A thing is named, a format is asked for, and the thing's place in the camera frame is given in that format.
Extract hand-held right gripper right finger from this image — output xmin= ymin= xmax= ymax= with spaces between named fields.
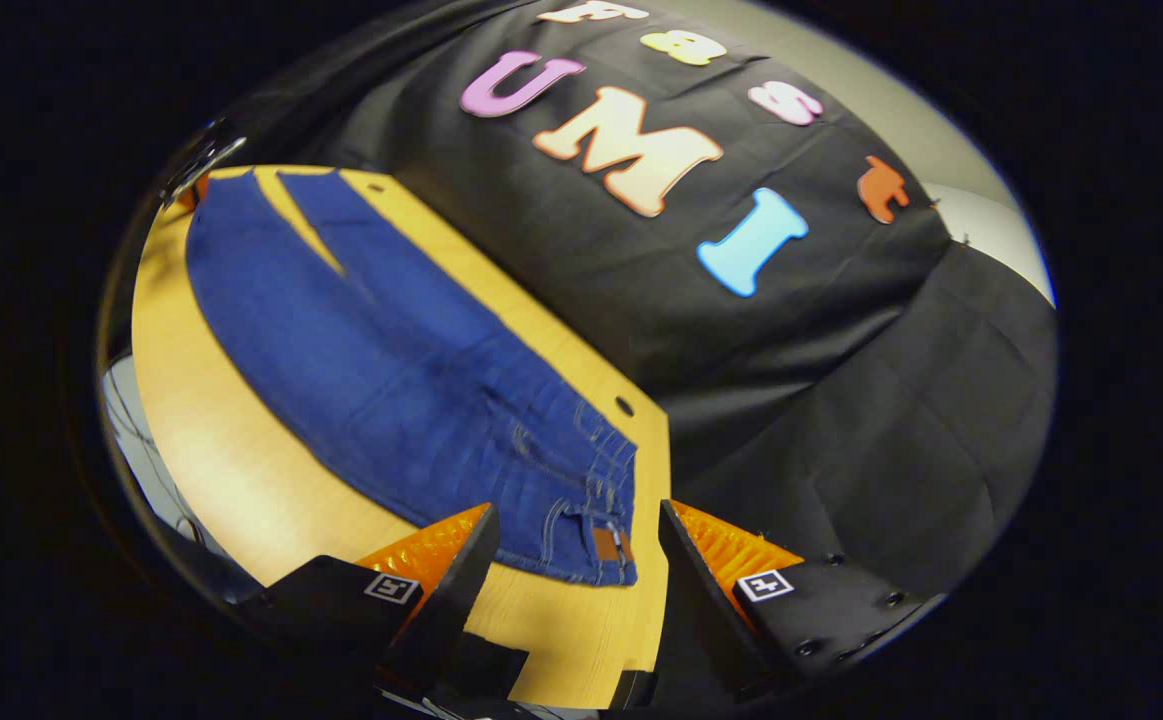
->
xmin=658 ymin=499 xmax=944 ymax=703

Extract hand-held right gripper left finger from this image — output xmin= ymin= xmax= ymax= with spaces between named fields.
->
xmin=239 ymin=502 xmax=503 ymax=696

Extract blue denim jeans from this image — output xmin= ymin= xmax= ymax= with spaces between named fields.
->
xmin=186 ymin=168 xmax=639 ymax=587

